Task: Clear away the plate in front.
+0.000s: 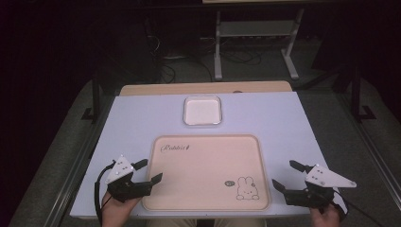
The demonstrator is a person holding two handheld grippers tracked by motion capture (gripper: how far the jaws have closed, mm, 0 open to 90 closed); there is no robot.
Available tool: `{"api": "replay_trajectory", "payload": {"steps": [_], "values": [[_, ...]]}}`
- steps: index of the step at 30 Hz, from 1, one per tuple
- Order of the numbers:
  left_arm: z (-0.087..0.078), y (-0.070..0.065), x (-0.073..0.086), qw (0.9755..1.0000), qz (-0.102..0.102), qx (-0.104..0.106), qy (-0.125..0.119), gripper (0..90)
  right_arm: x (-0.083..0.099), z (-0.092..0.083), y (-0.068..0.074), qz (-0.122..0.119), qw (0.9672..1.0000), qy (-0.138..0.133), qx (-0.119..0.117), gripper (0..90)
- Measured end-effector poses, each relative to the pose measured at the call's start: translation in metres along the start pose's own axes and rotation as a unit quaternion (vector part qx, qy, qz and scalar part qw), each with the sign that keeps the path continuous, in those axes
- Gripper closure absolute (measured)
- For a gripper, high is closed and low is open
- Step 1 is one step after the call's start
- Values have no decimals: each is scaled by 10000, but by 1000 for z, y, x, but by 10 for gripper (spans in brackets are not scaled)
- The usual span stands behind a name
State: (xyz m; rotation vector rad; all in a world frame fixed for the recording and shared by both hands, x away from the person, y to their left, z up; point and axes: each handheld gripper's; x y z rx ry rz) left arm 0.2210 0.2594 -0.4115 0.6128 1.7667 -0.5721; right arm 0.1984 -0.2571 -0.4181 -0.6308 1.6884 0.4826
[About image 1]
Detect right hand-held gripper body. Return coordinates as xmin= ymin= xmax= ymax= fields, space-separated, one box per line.
xmin=283 ymin=163 xmax=358 ymax=209

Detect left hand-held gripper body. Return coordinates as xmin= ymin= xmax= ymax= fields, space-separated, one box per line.
xmin=104 ymin=154 xmax=153 ymax=203

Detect person's right hand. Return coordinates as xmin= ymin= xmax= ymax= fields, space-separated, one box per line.
xmin=308 ymin=201 xmax=345 ymax=227

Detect person's left hand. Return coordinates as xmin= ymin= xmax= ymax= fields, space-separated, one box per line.
xmin=100 ymin=190 xmax=142 ymax=227

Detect pink tray with rabbit print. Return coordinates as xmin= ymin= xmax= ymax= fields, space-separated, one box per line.
xmin=141 ymin=133 xmax=271 ymax=213

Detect white square dish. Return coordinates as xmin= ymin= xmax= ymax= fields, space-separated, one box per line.
xmin=182 ymin=95 xmax=223 ymax=127

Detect black metal stand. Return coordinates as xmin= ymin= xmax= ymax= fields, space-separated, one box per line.
xmin=80 ymin=67 xmax=105 ymax=125
xmin=349 ymin=61 xmax=378 ymax=124

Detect white metal stand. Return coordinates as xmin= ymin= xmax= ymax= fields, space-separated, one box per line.
xmin=213 ymin=8 xmax=305 ymax=81

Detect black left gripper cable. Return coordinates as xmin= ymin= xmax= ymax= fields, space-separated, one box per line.
xmin=94 ymin=160 xmax=116 ymax=227

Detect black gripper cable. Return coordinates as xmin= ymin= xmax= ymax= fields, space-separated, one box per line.
xmin=330 ymin=188 xmax=384 ymax=227
xmin=94 ymin=160 xmax=116 ymax=227

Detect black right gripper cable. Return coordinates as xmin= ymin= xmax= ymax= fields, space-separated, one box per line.
xmin=330 ymin=188 xmax=384 ymax=227

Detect metal floor rail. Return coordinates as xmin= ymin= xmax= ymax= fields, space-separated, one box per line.
xmin=333 ymin=93 xmax=401 ymax=203
xmin=43 ymin=96 xmax=115 ymax=227

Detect black floor cables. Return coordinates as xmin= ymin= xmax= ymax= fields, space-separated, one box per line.
xmin=145 ymin=33 xmax=263 ymax=83

